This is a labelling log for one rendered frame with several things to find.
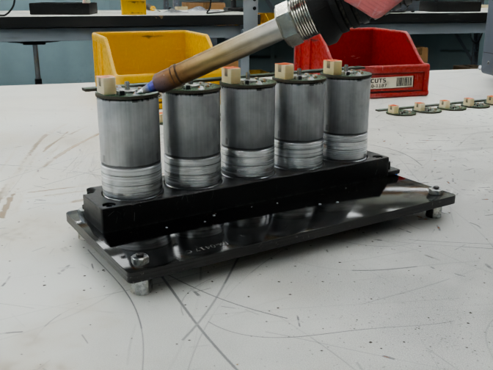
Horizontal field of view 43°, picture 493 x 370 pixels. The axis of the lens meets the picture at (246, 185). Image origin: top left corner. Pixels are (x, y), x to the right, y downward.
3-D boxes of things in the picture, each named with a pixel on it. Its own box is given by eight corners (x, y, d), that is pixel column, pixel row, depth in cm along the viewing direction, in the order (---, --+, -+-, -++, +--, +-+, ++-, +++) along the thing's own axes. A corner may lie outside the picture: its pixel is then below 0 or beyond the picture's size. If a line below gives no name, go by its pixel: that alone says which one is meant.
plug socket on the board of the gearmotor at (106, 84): (122, 94, 24) (122, 76, 24) (101, 95, 24) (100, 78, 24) (115, 91, 25) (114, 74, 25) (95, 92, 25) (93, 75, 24)
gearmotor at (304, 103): (331, 183, 30) (337, 75, 29) (290, 191, 29) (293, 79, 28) (301, 171, 32) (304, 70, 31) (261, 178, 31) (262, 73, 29)
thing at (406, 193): (352, 179, 35) (353, 159, 35) (455, 217, 29) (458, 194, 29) (67, 236, 27) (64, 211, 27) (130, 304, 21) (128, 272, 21)
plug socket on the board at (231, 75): (246, 83, 27) (246, 67, 27) (229, 84, 27) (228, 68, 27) (236, 81, 28) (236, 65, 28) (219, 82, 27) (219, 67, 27)
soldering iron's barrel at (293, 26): (158, 106, 23) (319, 35, 21) (140, 67, 23) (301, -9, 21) (171, 100, 25) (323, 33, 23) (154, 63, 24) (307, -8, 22)
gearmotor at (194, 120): (231, 203, 27) (231, 85, 26) (180, 213, 26) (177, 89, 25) (205, 189, 29) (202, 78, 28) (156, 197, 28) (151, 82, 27)
